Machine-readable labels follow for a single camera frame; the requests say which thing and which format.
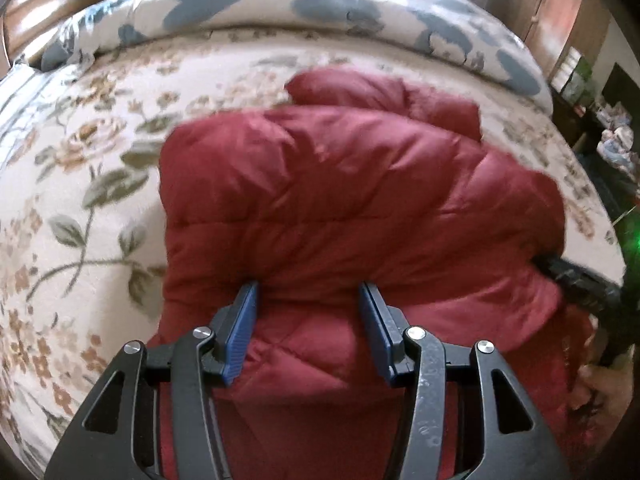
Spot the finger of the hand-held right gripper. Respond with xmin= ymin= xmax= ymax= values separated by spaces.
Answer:
xmin=534 ymin=254 xmax=626 ymax=317

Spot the brown wooden headboard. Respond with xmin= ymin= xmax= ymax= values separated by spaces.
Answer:
xmin=2 ymin=0 xmax=117 ymax=72

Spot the person's right hand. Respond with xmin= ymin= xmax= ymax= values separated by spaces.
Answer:
xmin=570 ymin=360 xmax=632 ymax=426

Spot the cluttered dark side table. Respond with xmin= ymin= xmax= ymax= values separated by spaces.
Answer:
xmin=550 ymin=62 xmax=640 ymax=241

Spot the wooden wardrobe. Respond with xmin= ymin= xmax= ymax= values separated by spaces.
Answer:
xmin=467 ymin=0 xmax=608 ymax=92

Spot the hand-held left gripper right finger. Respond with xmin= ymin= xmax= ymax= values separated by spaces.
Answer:
xmin=358 ymin=282 xmax=573 ymax=480

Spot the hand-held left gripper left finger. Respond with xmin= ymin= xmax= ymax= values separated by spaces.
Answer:
xmin=44 ymin=281 xmax=262 ymax=480

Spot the red quilted jacket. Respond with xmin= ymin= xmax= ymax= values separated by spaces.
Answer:
xmin=148 ymin=69 xmax=601 ymax=480

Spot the blue floral quilt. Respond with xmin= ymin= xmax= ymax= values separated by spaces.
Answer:
xmin=41 ymin=0 xmax=555 ymax=112

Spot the floral bed sheet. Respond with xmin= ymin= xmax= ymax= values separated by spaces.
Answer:
xmin=0 ymin=27 xmax=621 ymax=478

